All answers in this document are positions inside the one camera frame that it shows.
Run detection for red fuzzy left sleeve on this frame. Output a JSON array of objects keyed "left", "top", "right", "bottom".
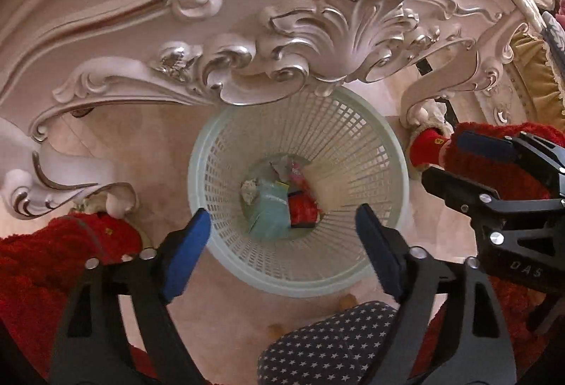
[{"left": 1, "top": 213, "right": 143, "bottom": 377}]

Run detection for teal paper package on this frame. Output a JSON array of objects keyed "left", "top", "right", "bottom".
[{"left": 249, "top": 180, "right": 291, "bottom": 242}]

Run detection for pale green mesh wastebasket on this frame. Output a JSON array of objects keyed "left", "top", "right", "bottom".
[{"left": 188, "top": 88, "right": 409, "bottom": 298}]

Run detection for red snack wrapper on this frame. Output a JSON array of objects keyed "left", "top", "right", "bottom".
[{"left": 287, "top": 191, "right": 319, "bottom": 228}]

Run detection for beige fringed sofa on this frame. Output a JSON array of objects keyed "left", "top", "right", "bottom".
[{"left": 510, "top": 31, "right": 564, "bottom": 131}]

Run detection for ornate white carved table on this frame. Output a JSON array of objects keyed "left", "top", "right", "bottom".
[{"left": 1, "top": 0, "right": 543, "bottom": 219}]

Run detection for navy star patterned trousers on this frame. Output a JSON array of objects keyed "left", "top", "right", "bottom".
[{"left": 257, "top": 301, "right": 397, "bottom": 385}]

